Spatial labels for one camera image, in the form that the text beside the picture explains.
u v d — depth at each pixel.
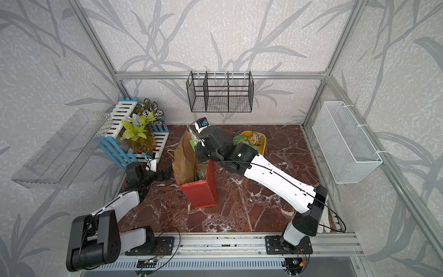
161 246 0.73
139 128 0.88
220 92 1.05
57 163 0.65
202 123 0.56
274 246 0.73
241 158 0.45
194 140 0.66
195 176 0.88
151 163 0.77
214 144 0.48
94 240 0.41
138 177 0.68
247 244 0.75
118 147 0.82
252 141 1.05
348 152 0.62
